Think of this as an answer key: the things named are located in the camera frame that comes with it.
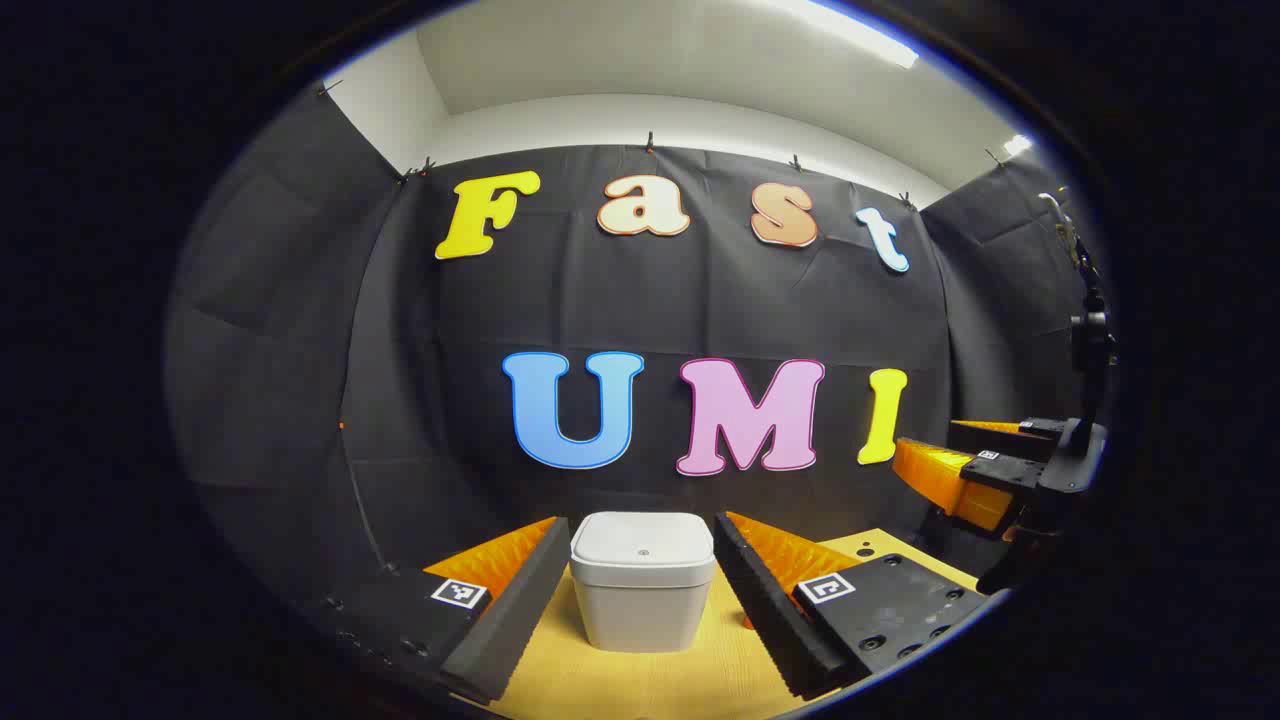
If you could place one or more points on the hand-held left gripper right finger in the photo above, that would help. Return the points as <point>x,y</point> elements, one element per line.
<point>760,610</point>

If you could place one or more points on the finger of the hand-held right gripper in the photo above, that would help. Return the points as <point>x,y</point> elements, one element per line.
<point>1000,432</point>
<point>945,485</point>

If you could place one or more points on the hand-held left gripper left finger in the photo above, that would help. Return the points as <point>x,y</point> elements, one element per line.
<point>520,600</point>

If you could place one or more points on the grey desktop garbage bin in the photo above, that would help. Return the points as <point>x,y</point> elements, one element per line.
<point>640,600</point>

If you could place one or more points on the wooden desktop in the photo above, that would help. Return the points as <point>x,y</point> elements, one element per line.
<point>650,685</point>

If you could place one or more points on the ceiling light strip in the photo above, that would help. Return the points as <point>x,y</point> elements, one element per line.
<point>860,32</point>
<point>1017,145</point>

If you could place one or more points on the black backdrop cloth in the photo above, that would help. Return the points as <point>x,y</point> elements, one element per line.
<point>650,300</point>

